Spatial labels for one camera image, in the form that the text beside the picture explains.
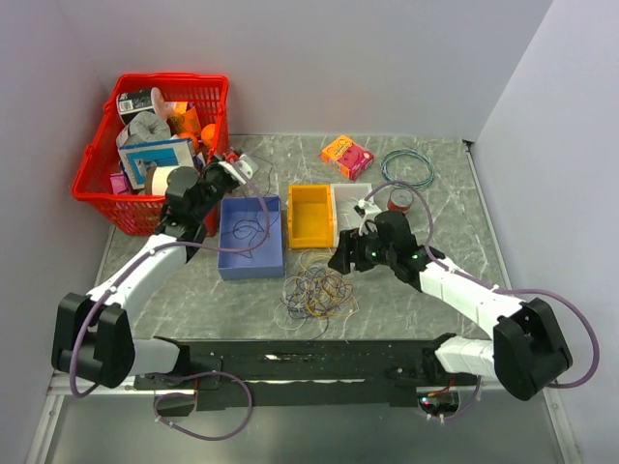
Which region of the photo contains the red plastic basket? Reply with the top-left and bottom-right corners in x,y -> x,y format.
72,73 -> 228,236

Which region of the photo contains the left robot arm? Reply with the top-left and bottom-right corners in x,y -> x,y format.
51,159 -> 256,397

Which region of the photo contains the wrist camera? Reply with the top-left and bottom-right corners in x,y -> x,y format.
354,198 -> 382,227
220,154 -> 258,185

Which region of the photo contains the orange ball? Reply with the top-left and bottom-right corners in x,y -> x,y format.
200,124 -> 216,147

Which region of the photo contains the magenta packet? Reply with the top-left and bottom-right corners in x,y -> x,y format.
109,172 -> 133,195

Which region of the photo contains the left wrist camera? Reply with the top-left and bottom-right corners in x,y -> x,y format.
220,154 -> 258,185

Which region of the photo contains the dark purple wire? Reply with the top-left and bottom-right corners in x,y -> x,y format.
226,163 -> 282,262

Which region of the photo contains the red white soup can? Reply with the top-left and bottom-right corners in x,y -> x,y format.
387,188 -> 414,215

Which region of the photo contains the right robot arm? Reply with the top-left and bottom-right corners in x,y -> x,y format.
328,211 -> 573,400

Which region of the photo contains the multicolour wire pile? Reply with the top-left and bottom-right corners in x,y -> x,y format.
273,250 -> 362,342

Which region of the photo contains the green blue wire coil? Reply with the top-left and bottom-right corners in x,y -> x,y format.
380,144 -> 435,190

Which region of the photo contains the yellow plastic bin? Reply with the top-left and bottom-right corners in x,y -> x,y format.
287,184 -> 334,249

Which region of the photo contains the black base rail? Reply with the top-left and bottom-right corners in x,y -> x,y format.
134,339 -> 476,411

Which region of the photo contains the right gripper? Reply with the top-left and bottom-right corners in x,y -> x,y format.
327,225 -> 396,276

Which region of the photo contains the orange pink snack box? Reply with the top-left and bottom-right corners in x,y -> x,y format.
319,135 -> 374,181

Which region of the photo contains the blue white box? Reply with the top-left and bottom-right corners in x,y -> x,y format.
118,138 -> 195,189

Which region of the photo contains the black white box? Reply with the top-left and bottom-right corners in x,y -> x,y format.
116,88 -> 155,126

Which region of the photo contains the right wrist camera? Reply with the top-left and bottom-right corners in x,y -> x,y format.
354,198 -> 382,227

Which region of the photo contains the orange snack packet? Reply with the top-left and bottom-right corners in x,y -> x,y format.
167,106 -> 202,137

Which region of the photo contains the white plastic bin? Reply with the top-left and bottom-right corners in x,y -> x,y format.
330,183 -> 372,247

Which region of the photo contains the blue open box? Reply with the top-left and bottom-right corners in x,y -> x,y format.
217,195 -> 285,280

